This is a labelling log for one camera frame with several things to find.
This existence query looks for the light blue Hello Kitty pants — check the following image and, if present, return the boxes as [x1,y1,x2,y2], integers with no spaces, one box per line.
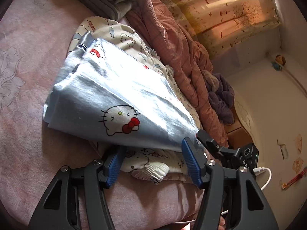
[43,32,198,152]

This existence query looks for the person's right hand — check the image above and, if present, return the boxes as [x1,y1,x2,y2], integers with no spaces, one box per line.
[218,217,226,230]

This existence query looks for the wooden bed headboard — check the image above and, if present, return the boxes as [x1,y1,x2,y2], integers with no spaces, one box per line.
[225,91,254,149]

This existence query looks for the purple fleece blanket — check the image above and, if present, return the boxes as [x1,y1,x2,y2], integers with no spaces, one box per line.
[202,70,235,125]

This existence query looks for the cream Hello Kitty garment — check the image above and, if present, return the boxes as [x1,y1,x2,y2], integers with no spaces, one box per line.
[69,16,202,183]

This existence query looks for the pink checked quilt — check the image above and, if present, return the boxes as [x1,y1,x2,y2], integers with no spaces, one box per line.
[126,0,228,147]

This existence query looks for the tree print curtain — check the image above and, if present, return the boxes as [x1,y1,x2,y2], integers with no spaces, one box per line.
[160,0,280,57]

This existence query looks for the pink bed sheet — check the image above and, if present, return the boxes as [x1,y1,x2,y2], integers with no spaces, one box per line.
[1,0,203,229]

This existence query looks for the white cable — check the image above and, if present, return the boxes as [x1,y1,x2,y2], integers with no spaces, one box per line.
[172,167,273,224]

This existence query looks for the white wall socket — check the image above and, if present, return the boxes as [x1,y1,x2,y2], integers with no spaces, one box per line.
[277,140,289,159]

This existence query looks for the wall hanging toy decoration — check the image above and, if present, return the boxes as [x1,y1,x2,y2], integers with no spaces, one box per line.
[272,55,286,71]

